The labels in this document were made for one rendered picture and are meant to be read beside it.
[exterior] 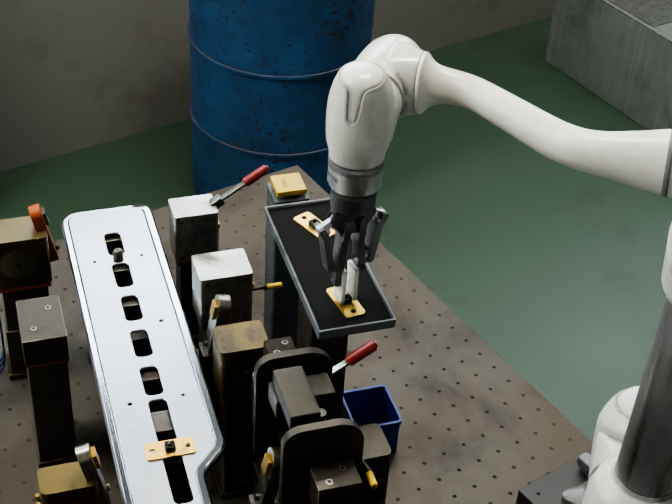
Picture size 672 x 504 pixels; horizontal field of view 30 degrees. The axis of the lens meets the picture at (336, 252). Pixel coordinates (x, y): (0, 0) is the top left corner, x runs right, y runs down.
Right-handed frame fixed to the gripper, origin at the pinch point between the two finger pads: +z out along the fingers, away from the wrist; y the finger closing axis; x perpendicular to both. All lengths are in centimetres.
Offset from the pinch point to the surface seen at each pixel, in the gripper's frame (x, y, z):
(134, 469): 8.3, 41.9, 20.5
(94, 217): -61, 26, 21
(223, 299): -14.4, 16.8, 9.8
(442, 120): -202, -152, 121
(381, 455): 28.1, 7.1, 12.3
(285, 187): -35.2, -4.8, 4.6
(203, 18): -183, -46, 49
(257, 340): -4.7, 14.3, 12.5
